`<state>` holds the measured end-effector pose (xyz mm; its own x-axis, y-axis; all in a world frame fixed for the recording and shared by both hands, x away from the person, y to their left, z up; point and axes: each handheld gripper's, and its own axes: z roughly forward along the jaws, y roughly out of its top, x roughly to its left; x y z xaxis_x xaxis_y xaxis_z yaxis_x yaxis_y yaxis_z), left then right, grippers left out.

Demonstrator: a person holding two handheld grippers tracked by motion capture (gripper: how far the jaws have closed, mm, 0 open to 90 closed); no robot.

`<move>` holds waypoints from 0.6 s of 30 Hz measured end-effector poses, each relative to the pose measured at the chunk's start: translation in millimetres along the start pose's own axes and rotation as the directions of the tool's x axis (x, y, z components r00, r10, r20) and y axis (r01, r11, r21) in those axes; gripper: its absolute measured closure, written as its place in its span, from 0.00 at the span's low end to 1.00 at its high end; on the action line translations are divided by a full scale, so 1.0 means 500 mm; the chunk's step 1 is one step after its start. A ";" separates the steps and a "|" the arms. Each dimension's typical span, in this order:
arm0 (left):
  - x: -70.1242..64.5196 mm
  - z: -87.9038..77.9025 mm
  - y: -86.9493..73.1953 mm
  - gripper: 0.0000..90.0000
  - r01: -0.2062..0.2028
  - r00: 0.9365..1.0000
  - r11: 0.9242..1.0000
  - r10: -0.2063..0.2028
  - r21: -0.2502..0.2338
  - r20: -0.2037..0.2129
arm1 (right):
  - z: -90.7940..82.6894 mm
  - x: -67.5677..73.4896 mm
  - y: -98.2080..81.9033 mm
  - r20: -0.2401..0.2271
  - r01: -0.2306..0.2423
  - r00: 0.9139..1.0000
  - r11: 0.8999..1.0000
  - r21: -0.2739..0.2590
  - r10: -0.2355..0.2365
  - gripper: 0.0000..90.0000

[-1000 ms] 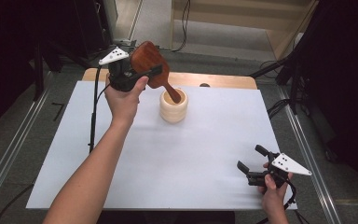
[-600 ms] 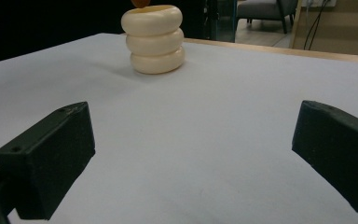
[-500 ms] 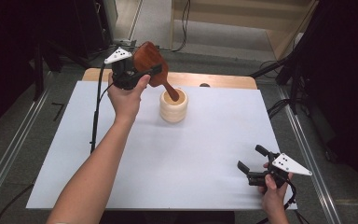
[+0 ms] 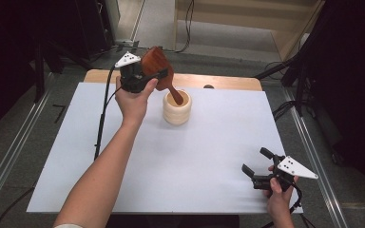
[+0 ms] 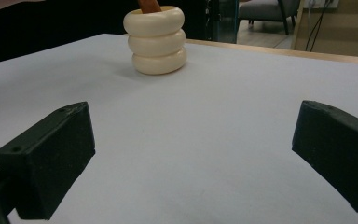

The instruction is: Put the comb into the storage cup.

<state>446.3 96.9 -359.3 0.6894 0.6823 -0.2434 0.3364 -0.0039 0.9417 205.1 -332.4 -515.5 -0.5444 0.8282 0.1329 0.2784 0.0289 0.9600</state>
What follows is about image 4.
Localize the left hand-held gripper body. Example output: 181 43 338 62
114 50 155 94

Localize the light wooden table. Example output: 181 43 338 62
84 68 263 92

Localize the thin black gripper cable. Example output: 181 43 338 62
0 86 123 228

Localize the light wooden furniture frame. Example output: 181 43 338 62
173 0 327 62

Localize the black metal stand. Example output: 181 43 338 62
255 47 310 118
32 39 94 104

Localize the wooden scoop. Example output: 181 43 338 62
140 46 185 106

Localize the person's dark lap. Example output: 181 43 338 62
106 214 240 228

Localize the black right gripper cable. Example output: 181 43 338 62
260 183 312 228

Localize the bundle of black floor cables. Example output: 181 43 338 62
271 99 298 122

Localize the person's left hand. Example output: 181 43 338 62
114 76 160 128

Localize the hanging black cable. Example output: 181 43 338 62
174 0 196 54

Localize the person's right hand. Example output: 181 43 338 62
263 175 299 219

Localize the thick black gripper cable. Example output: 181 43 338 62
93 64 117 161

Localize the black cabinet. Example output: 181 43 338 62
74 0 117 61

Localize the metal floor rail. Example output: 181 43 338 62
282 87 350 228
0 72 54 221

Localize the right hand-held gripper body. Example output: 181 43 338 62
252 154 319 193

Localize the white table board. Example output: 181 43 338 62
26 82 304 215

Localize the black curtain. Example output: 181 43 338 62
298 0 365 210

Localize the cream ribbed cup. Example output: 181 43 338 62
162 89 193 126

